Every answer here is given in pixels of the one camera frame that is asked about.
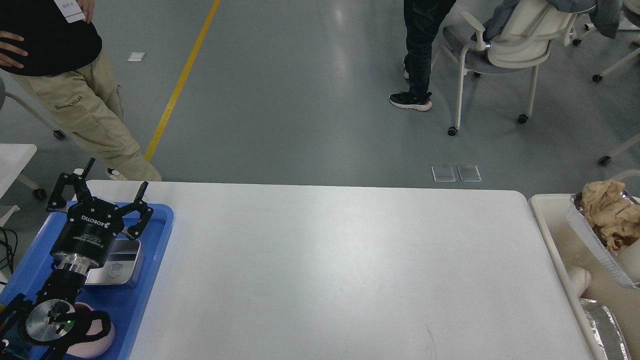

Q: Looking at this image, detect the aluminium foil tray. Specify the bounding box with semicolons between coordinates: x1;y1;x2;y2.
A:
566;193;639;290

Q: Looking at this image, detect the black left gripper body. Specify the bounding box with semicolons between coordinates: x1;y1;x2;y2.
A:
49;200;124;273

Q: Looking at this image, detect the person in khaki trousers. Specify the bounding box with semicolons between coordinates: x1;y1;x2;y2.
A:
0;0;162;182

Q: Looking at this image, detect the white paper cup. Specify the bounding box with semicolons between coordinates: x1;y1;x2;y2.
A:
615;239;640;283

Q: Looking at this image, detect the square stainless steel tray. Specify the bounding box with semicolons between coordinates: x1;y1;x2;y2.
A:
85;238;145;288

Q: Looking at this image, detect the white chair legs right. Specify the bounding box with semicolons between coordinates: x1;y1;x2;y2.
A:
572;0;640;167

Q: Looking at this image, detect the blue plastic tray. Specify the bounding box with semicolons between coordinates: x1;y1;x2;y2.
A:
0;203;174;360

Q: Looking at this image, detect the clear floor plate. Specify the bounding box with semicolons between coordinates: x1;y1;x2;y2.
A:
430;165;457;183
456;164;483;182

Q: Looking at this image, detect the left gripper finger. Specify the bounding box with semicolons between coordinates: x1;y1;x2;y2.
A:
46;157;101;213
117;181;155;241

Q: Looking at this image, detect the cream plastic bin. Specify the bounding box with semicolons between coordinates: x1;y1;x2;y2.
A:
529;194;640;360

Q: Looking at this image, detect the person with black sneakers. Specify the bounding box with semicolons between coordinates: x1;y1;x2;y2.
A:
389;0;456;112

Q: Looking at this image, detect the brown paper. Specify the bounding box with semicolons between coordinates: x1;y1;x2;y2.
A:
582;179;640;253

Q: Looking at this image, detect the white grey office chair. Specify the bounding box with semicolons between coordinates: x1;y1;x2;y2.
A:
437;0;622;137

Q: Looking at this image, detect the pink plastic mug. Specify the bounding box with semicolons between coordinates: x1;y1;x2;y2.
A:
66;301;116;359

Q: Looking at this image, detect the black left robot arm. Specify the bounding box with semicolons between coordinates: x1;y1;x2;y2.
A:
1;158;154;360

